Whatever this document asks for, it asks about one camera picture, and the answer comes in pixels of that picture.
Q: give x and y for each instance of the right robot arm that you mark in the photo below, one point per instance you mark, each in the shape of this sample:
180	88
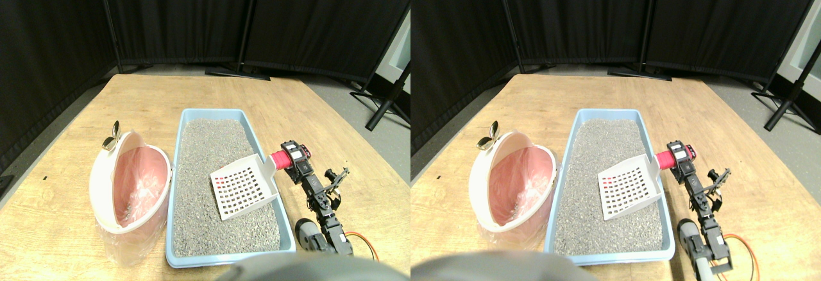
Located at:
712	233
331	226

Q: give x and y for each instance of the black tripod stand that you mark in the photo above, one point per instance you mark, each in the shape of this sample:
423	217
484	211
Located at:
385	104
786	104

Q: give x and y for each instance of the blue litter tray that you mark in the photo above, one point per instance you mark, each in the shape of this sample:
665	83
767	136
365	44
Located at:
580	223
199	223

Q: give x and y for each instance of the curtain stand pole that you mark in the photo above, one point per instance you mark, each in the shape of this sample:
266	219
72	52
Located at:
507	24
646	31
110	24
247	31

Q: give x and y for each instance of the white shelf unit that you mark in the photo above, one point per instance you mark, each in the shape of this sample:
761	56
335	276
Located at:
401	50

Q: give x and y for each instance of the white bin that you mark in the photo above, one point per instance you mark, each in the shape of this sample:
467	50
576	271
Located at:
102	185
482	185

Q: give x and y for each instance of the black bracket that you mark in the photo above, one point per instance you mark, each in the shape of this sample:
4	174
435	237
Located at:
718	181
336	179

